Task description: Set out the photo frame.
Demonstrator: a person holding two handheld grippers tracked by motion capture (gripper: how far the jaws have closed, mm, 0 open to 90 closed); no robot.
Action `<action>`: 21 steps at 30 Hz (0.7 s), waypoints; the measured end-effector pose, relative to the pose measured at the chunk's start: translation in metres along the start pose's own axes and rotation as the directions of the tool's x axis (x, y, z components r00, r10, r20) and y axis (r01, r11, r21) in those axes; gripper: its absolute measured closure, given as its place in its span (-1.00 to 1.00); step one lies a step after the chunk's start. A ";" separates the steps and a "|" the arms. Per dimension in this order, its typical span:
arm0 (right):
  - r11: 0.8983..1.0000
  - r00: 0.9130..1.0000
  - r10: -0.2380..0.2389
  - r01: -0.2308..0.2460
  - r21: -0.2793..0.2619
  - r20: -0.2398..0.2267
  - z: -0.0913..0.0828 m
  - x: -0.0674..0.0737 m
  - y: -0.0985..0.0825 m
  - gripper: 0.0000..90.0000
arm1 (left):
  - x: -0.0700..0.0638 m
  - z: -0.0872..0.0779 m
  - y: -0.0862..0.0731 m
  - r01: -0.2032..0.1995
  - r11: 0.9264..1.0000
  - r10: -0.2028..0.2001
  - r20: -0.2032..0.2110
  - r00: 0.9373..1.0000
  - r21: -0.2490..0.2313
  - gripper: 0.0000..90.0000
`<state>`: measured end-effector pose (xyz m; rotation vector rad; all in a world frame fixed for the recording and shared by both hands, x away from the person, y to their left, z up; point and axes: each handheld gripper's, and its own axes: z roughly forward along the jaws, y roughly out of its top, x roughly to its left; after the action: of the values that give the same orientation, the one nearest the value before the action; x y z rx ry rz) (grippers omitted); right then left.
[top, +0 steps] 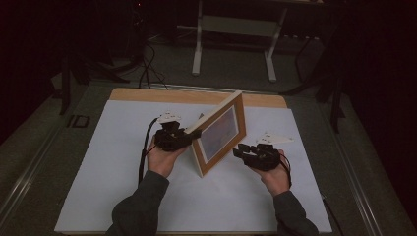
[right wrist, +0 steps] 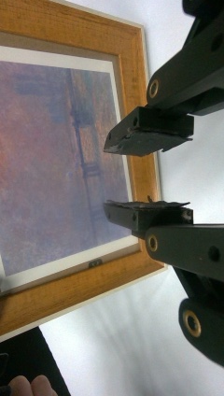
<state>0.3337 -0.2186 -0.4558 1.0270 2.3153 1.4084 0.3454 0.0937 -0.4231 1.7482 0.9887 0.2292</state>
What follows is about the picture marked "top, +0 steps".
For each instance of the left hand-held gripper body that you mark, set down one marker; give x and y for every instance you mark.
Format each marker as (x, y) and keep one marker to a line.
(170, 139)

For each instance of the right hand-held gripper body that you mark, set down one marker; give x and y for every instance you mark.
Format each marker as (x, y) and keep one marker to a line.
(265, 157)

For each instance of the wooden photo frame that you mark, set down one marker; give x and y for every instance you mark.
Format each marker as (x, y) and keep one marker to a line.
(223, 134)

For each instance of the person's left hand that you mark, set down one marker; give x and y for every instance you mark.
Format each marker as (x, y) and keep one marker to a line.
(164, 162)

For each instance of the person's right hand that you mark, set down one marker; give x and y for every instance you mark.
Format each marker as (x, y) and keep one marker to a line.
(277, 180)

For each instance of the white table mat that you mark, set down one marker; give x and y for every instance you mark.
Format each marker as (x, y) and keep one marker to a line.
(108, 164)

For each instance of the black stand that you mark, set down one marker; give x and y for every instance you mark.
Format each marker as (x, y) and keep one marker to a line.
(331, 88)
(78, 72)

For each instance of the metal floor rail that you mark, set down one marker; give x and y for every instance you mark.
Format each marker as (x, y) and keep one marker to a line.
(26, 180)
(196, 88)
(360, 196)

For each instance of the black floor bracket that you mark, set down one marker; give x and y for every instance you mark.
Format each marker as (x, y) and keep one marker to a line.
(78, 121)

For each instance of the white metal table frame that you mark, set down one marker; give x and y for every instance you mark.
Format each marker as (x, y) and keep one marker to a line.
(236, 29)

